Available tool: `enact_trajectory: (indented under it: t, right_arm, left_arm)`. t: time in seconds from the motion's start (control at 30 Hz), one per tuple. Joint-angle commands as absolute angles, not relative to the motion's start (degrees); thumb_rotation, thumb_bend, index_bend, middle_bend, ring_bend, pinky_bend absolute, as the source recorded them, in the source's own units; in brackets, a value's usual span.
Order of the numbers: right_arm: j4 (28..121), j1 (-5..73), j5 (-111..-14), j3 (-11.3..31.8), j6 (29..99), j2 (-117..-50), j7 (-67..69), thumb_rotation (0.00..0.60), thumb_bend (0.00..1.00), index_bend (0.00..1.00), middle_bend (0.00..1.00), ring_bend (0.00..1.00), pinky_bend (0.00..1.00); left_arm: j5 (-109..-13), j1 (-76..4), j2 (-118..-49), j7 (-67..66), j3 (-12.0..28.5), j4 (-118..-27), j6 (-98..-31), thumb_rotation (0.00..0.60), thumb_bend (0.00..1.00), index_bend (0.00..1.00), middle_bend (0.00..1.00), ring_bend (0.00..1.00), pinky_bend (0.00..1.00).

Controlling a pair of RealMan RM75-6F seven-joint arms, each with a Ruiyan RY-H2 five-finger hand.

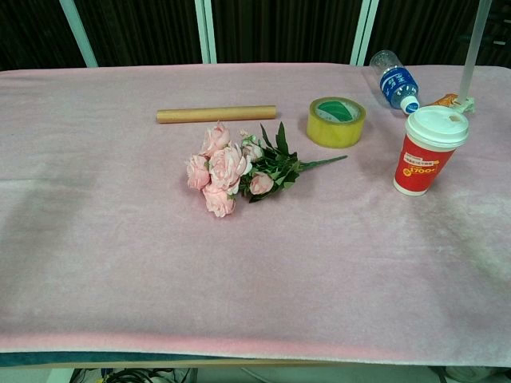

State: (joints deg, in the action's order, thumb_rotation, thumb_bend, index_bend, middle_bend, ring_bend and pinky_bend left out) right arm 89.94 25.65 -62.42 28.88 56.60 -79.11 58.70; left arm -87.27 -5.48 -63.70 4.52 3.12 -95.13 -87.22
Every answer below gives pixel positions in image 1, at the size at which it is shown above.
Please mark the translucent white straw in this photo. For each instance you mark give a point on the translucent white straw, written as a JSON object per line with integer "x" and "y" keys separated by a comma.
{"x": 475, "y": 48}

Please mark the red paper cup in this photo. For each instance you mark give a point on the red paper cup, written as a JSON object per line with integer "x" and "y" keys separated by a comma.
{"x": 421, "y": 167}

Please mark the white plastic cup lid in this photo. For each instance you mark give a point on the white plastic cup lid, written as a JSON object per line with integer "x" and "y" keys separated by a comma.
{"x": 433, "y": 125}

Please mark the pink artificial flower bouquet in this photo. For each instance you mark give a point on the pink artificial flower bouquet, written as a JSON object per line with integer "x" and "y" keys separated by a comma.
{"x": 227, "y": 167}

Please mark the brown cardboard tube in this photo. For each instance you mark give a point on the brown cardboard tube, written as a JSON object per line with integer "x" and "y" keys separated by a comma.
{"x": 215, "y": 114}

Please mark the yellow packing tape roll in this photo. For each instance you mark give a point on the yellow packing tape roll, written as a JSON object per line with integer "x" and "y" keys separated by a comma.
{"x": 335, "y": 131}

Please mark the pink fleece tablecloth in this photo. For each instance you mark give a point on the pink fleece tablecloth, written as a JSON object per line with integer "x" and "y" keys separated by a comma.
{"x": 120, "y": 259}

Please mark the dark pleated curtain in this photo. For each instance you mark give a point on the dark pleated curtain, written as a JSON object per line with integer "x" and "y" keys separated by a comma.
{"x": 283, "y": 28}

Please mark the clear bottle with blue label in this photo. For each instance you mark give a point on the clear bottle with blue label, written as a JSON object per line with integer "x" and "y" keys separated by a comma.
{"x": 397, "y": 85}

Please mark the orange snack packet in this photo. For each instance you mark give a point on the orange snack packet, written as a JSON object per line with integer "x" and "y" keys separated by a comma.
{"x": 445, "y": 100}

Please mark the teal cloth under tablecloth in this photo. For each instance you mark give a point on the teal cloth under tablecloth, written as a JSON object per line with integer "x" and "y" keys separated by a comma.
{"x": 40, "y": 358}

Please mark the slanted white frame post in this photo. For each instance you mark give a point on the slanted white frame post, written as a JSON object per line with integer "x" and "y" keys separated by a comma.
{"x": 80, "y": 36}

